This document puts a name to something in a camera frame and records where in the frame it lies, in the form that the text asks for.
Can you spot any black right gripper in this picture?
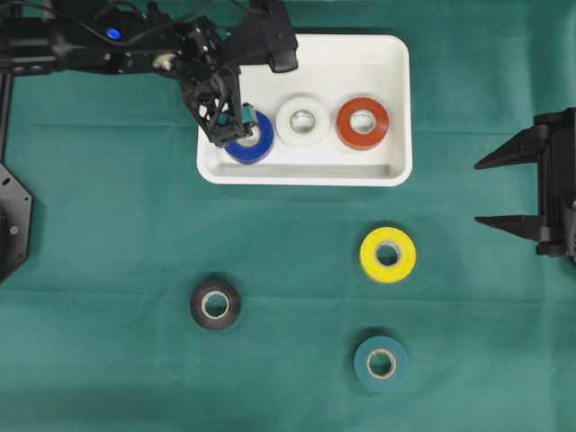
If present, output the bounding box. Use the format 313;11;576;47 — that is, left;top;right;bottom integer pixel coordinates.
474;107;575;261

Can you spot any black frame at left edge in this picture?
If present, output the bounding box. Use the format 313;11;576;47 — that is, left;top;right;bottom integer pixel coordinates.
0;74;14;160

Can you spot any red tape roll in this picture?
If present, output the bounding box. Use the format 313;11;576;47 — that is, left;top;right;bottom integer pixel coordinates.
336;96;389;150

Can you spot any white plastic case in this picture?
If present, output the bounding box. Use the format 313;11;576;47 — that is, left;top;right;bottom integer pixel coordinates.
196;34;412;187

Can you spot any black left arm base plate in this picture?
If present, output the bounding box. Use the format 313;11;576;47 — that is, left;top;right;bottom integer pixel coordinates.
1;164;33;283

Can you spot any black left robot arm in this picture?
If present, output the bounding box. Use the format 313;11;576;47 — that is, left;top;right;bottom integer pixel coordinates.
1;1;271;148

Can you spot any blue tape roll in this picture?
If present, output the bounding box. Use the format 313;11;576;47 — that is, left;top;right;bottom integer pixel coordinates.
225;111;275;165

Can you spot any white tape roll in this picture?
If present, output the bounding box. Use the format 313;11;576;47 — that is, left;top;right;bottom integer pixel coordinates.
275;95;330;148

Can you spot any yellow tape roll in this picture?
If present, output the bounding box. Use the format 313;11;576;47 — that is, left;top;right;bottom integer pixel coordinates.
359;226;418;284

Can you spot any green tape roll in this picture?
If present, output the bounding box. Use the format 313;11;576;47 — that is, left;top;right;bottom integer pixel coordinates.
353;336;410;392

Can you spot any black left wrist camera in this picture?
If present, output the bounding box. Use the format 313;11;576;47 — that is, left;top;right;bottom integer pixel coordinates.
221;1;298;73

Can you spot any black tape roll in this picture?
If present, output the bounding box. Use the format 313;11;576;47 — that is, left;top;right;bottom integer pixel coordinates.
190;278;241;331

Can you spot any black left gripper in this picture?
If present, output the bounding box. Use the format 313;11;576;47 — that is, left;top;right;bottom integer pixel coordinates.
170;16;259;147

